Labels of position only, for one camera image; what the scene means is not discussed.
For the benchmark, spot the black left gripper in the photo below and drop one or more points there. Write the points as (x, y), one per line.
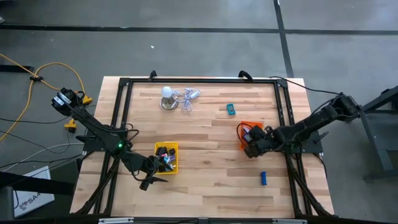
(140, 165)

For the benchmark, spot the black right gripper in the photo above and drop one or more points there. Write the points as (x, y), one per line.
(261, 140)

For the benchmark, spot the black rounded cube charger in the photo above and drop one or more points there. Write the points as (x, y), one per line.
(172, 152)

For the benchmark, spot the blue rectangular stick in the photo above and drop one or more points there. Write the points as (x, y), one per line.
(264, 178)

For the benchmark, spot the teal digital clock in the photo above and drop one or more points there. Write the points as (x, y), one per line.
(231, 109)

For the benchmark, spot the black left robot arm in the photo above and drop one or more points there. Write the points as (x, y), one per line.
(93, 127)

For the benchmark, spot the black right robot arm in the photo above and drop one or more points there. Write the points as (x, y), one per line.
(304, 127)

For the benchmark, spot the yellow plastic basket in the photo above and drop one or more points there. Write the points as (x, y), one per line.
(175, 170)

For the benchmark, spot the orange plastic basket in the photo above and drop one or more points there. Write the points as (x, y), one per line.
(245, 124)

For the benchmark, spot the white light bulb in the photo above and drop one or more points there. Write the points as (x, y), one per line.
(167, 91)

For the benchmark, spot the black bench bar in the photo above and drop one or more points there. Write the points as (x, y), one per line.
(37, 186)

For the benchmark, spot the black metal stand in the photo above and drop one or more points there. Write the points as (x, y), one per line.
(382, 99)

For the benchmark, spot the white printed sign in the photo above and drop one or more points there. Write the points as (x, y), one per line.
(34, 199)

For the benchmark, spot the black flat floor bar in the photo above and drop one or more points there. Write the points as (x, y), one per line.
(15, 68)

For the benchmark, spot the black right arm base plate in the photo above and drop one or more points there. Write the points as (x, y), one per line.
(312, 147)

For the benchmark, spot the silver metal bracket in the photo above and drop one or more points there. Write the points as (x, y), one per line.
(115, 220)
(289, 221)

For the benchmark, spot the black frame clamp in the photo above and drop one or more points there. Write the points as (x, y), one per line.
(245, 75)
(152, 75)

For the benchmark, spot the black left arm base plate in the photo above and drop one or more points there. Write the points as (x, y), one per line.
(91, 144)

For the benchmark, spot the black aluminium table frame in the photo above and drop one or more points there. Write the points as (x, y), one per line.
(202, 80)

